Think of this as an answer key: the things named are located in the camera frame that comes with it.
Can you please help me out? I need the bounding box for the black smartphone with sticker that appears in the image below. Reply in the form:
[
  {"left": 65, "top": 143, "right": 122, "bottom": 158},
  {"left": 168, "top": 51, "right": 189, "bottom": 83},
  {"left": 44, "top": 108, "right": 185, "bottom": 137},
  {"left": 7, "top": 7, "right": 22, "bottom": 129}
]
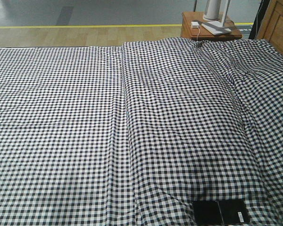
[{"left": 192, "top": 199, "right": 250, "bottom": 226}]

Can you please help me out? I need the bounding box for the checkered duvet cover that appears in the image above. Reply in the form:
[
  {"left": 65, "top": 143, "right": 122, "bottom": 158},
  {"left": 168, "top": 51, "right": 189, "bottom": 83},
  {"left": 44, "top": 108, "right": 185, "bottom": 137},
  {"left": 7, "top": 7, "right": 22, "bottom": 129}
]
[{"left": 121, "top": 38, "right": 283, "bottom": 226}]

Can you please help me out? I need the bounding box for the black white checkered bedsheet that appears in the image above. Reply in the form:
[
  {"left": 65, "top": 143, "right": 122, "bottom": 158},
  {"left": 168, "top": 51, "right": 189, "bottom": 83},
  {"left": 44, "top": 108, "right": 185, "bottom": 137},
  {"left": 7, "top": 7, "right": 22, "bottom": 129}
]
[{"left": 0, "top": 47, "right": 136, "bottom": 226}]

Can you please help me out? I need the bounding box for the wooden bedside table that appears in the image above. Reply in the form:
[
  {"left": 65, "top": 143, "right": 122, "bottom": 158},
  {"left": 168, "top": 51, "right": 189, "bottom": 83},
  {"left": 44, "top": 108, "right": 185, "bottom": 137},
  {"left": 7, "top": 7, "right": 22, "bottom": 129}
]
[{"left": 181, "top": 11, "right": 242, "bottom": 41}]

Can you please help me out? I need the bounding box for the white charger adapter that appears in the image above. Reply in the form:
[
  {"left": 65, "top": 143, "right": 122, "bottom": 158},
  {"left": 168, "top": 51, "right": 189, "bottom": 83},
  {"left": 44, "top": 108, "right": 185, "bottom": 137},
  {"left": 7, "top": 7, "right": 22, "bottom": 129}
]
[{"left": 191, "top": 21, "right": 200, "bottom": 29}]

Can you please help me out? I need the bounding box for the white cylindrical appliance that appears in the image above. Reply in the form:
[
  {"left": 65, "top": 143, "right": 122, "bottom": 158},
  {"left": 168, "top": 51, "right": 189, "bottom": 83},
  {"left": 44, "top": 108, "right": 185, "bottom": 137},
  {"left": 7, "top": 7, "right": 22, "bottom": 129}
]
[{"left": 203, "top": 0, "right": 221, "bottom": 21}]

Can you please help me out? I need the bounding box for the wooden headboard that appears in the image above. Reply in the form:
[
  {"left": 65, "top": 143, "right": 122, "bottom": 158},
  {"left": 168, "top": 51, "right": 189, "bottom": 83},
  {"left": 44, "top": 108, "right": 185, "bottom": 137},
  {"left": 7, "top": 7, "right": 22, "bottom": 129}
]
[{"left": 256, "top": 0, "right": 283, "bottom": 55}]

